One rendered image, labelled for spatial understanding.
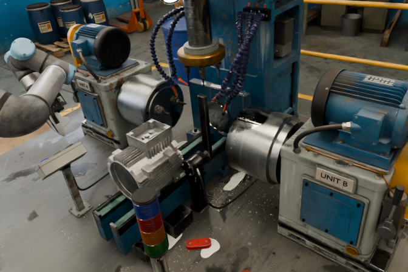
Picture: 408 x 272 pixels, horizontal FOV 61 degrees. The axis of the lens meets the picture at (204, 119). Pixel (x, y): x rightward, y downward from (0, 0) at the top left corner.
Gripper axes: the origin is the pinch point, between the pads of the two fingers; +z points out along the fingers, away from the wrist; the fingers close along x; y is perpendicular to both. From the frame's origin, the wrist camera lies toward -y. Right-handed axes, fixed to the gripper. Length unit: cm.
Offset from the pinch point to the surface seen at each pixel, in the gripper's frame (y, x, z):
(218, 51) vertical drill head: 48, -44, 7
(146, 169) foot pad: 6.8, -27.8, 27.4
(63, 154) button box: -4.5, -3.5, 7.3
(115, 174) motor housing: 4.0, -11.5, 23.6
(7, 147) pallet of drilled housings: 26, 209, -46
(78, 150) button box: 0.5, -3.5, 8.8
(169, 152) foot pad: 17.4, -28.1, 27.6
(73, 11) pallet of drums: 246, 353, -223
